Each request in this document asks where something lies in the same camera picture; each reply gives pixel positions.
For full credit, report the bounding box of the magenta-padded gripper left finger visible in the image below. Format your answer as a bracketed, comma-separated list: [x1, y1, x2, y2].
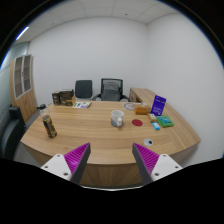
[40, 142, 92, 185]

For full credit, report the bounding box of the white mug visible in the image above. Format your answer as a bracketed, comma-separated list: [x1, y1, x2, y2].
[110, 109, 125, 128]

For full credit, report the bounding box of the green flat box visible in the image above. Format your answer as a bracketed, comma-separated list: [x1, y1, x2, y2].
[155, 115, 175, 128]

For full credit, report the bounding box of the wooden shelf cabinet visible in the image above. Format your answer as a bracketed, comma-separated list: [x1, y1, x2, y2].
[9, 54, 38, 124]

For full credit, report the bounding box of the flat round red coaster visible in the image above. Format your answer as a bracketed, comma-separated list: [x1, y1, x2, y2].
[131, 118, 144, 127]

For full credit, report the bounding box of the ceiling light panel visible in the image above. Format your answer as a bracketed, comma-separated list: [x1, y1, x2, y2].
[14, 26, 30, 42]

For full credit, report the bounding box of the round grey disc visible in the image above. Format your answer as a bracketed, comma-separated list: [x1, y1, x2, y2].
[123, 102, 137, 111]

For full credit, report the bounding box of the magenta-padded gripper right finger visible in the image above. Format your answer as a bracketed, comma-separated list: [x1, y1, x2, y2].
[132, 142, 184, 186]

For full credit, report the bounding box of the black chair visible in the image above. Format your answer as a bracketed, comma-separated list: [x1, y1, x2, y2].
[74, 79, 94, 100]

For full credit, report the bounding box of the wooden side desk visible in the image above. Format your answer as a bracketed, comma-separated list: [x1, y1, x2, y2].
[128, 87, 158, 104]

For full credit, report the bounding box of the large dark brown box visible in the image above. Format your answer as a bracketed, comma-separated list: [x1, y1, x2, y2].
[59, 88, 75, 100]

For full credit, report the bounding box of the black armchair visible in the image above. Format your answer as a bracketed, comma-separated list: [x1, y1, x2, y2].
[0, 105, 27, 160]

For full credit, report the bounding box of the tan cardboard box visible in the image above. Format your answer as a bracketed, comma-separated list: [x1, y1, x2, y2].
[65, 97, 77, 107]

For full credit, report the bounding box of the purple sign card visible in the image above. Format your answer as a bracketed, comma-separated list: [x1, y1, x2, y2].
[150, 94, 167, 117]

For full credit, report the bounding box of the white and green pamphlet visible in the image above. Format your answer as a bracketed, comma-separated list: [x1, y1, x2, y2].
[72, 101, 92, 109]

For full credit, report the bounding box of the small pale box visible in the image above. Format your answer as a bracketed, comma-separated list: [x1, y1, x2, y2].
[146, 112, 158, 122]

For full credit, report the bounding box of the clear bottle with black cap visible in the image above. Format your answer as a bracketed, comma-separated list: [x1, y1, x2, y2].
[39, 108, 58, 139]

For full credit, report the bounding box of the grey mesh office chair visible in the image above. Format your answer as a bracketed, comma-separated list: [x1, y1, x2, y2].
[92, 78, 130, 102]

